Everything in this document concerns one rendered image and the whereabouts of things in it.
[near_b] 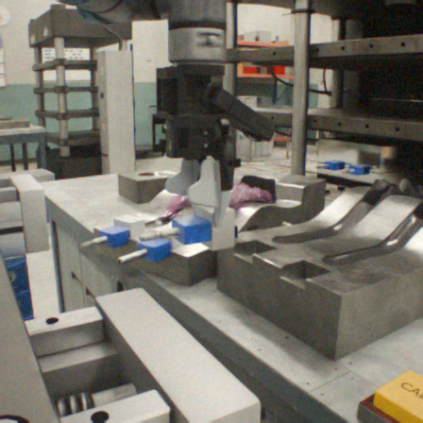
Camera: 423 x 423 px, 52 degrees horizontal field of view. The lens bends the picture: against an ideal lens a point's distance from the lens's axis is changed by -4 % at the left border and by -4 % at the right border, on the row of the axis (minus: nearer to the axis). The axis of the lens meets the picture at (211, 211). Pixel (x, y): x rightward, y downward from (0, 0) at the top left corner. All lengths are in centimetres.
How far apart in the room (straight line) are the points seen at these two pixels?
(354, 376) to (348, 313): 7
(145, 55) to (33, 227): 793
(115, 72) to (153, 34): 370
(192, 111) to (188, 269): 28
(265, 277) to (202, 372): 44
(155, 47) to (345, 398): 827
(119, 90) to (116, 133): 46
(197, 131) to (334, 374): 34
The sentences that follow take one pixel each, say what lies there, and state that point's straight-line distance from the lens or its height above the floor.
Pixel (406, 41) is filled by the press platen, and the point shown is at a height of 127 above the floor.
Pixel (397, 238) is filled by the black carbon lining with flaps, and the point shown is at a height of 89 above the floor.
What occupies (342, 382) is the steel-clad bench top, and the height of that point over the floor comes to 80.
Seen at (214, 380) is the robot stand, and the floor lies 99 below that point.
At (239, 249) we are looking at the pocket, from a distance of 71.
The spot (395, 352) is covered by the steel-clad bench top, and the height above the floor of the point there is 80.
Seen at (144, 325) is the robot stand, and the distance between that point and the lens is 26.
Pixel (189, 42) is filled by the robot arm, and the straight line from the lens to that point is 57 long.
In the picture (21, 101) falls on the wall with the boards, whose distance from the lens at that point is 779.
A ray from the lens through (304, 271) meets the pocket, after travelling 65.
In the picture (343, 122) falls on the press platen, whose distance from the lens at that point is 158.
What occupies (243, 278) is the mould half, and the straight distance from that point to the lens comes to 69.
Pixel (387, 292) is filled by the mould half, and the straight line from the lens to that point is 62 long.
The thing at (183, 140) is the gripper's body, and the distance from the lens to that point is 57.
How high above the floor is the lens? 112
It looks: 15 degrees down
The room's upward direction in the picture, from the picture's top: straight up
